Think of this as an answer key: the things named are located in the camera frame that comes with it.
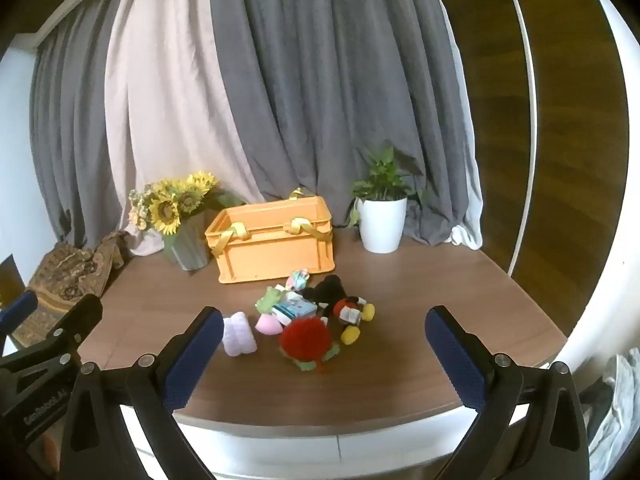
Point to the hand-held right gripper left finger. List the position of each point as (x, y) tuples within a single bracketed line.
[(192, 360)]

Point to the grey ribbed vase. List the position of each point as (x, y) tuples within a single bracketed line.
[(189, 249)]

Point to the sunflower bouquet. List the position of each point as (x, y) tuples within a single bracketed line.
[(167, 207)]

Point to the pastel rainbow plush toy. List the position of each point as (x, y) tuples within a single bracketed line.
[(300, 278)]

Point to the red pom-pom plush toy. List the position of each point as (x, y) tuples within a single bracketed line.
[(305, 337)]

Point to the white crumpled cloth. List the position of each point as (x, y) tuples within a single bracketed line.
[(619, 390)]

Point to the blue cartoon tissue pack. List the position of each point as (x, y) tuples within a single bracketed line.
[(296, 308)]

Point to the pale pink curtain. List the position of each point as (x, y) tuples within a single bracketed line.
[(165, 100)]

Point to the white curved rail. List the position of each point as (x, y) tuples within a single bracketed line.
[(534, 110)]

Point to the grey curtain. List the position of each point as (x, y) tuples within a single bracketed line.
[(65, 135), (340, 85)]

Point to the black mouse plush toy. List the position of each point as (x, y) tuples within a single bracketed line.
[(330, 290)]

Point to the green plush toy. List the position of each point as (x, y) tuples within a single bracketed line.
[(267, 300)]

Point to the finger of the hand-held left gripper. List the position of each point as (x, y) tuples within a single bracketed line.
[(80, 316), (20, 306)]

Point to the white plant pot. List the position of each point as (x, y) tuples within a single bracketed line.
[(382, 225)]

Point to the white sheer curtain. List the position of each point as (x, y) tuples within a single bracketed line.
[(467, 185)]

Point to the orange plastic crate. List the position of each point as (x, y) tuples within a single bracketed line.
[(272, 255)]

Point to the green houseplant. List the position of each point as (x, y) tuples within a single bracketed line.
[(382, 177)]

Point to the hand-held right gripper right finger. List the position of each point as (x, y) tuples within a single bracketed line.
[(457, 360)]

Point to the pink plush heart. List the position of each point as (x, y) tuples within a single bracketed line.
[(268, 325)]

